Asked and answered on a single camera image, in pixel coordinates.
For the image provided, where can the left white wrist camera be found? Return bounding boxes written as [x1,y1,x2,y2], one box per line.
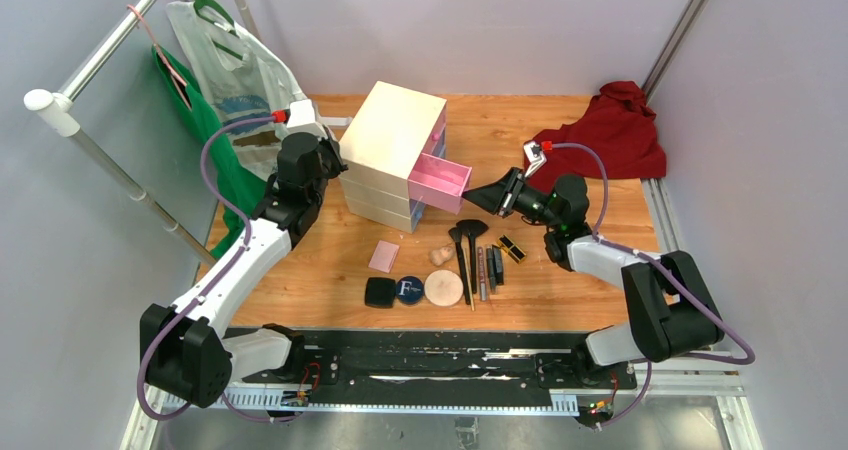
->
[285,99,335,140]

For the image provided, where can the pink square pad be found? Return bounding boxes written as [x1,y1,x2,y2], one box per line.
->
[368,240,399,273]

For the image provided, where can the black lipstick tube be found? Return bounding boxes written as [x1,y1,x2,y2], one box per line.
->
[492,246,505,285]

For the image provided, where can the round beige powder puff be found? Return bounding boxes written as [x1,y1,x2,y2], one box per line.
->
[424,269,464,307]

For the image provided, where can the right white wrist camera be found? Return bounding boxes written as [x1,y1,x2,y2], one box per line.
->
[523,140,547,179]

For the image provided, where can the black square compact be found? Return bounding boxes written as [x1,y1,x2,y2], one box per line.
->
[364,277,397,309]

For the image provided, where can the black mascara tube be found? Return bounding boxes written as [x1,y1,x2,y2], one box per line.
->
[485,246,497,294]

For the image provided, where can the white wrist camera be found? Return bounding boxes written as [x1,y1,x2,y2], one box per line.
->
[285,99,335,140]
[523,140,547,179]

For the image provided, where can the red cloth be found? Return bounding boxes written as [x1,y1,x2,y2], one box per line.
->
[529,81,668,193]

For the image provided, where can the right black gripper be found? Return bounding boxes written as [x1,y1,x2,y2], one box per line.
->
[463,167,561,230]

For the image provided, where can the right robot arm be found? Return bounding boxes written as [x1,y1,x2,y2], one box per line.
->
[463,167,725,387]

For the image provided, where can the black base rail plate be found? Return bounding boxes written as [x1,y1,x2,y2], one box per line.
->
[244,329,637,409]

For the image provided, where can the silver maroon mascara tube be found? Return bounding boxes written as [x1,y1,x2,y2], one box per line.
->
[476,246,489,302]

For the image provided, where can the green clothes hanger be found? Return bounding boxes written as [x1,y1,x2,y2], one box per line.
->
[192,0,244,61]

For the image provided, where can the beige makeup sponge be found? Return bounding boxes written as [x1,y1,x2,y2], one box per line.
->
[429,245,455,267]

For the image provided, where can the white plastic bag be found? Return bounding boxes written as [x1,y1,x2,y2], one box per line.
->
[166,2,326,179]

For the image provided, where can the pink clothes hanger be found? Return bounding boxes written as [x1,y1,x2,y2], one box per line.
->
[126,4,192,110]

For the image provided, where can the thin gold brush handle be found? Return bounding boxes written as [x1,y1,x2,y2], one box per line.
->
[466,242,476,311]

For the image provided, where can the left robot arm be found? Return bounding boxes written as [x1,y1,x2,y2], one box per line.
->
[137,131,346,408]

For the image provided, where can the white mini drawer cabinet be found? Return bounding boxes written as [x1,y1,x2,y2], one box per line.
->
[339,81,447,233]

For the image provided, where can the metal clothes rack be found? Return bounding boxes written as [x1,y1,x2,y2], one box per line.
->
[1,0,226,273]

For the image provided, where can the black fan makeup brush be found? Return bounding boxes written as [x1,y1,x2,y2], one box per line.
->
[456,219,489,294]

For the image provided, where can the aluminium frame rail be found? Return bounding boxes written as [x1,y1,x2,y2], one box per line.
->
[641,178,749,373]

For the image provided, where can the black gold lipstick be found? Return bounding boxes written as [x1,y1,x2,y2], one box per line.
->
[497,235,526,263]

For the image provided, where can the round navy compact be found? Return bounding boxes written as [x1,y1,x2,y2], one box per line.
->
[395,276,424,306]

